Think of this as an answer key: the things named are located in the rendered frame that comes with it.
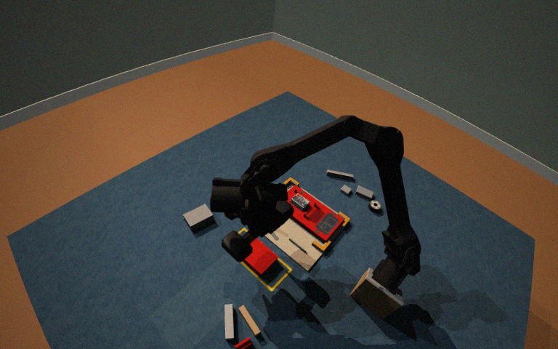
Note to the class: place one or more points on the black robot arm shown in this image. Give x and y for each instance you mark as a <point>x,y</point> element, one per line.
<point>385,146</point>

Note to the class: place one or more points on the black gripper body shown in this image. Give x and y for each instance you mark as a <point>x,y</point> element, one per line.
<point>239,247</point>

